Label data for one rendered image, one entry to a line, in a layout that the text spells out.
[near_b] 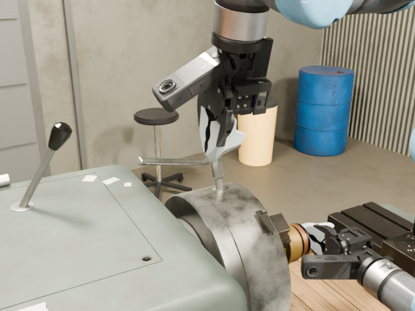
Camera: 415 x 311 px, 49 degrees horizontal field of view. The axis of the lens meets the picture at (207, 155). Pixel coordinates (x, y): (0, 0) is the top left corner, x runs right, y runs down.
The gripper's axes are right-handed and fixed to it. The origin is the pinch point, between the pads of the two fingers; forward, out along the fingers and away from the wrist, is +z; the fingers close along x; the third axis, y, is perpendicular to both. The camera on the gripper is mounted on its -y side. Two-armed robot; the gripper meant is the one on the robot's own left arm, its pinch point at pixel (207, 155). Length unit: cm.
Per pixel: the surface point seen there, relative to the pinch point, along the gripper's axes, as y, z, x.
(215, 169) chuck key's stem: 7.0, 9.7, 7.5
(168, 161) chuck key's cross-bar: -6.0, 1.1, 1.9
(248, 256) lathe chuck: 4.9, 15.6, -9.8
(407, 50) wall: 329, 92, 210
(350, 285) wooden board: 45, 47, -5
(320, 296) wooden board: 35, 47, -4
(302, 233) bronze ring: 25.8, 25.1, -1.5
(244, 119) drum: 179, 153, 233
